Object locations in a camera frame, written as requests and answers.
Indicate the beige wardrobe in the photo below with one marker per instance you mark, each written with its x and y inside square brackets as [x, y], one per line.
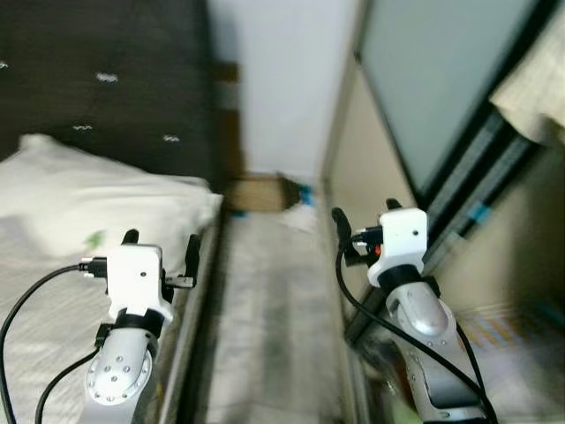
[375, 168]

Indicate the brown cardboard box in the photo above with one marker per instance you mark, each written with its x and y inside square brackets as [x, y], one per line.
[260, 193]

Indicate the grey quilted mattress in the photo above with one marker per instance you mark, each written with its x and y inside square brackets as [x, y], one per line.
[53, 336]

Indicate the frosted glass sliding door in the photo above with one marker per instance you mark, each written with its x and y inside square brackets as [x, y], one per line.
[433, 79]

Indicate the beige hanging cloth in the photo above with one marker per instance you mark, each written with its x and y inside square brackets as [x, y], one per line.
[534, 88]

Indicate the dark tufted headboard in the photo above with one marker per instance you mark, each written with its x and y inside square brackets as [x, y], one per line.
[106, 53]

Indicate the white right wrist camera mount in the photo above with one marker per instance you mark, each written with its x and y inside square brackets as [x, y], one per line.
[402, 238]

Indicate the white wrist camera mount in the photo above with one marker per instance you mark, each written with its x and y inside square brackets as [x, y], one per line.
[132, 274]
[402, 238]

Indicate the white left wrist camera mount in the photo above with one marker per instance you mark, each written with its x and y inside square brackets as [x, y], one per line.
[132, 274]

